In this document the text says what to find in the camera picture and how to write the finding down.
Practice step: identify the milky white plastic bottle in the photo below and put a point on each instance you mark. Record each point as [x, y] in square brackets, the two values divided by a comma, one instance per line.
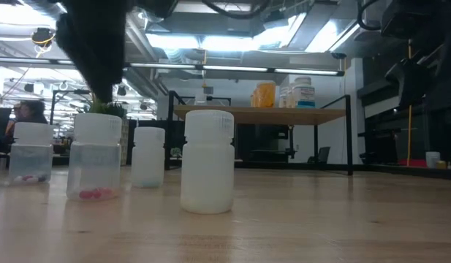
[208, 164]

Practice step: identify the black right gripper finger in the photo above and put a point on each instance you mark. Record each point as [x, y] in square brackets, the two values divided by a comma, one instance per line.
[411, 80]

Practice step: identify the wooden shelf black metal legs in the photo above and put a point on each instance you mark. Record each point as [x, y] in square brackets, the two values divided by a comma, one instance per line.
[258, 115]

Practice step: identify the long LED light bar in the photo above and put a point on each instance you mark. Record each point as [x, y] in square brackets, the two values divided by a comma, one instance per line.
[234, 68]

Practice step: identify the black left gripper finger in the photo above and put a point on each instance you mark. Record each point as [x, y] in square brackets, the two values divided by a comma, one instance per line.
[95, 44]

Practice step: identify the person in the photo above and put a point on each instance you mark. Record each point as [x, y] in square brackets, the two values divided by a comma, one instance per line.
[29, 111]

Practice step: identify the clear bottle red white pills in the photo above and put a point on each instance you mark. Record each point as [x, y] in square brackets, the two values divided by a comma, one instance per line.
[31, 157]

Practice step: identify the translucent bottle bluish contents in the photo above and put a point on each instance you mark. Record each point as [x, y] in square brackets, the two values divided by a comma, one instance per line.
[148, 157]

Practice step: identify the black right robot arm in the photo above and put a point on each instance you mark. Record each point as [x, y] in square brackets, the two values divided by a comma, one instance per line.
[404, 18]

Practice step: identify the green succulent in patterned pot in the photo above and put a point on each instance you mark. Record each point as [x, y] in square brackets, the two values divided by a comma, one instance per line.
[108, 109]

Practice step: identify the white cup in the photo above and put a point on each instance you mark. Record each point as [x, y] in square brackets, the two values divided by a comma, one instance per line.
[432, 159]

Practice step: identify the red flat object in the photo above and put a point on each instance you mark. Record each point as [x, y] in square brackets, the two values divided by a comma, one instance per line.
[411, 163]

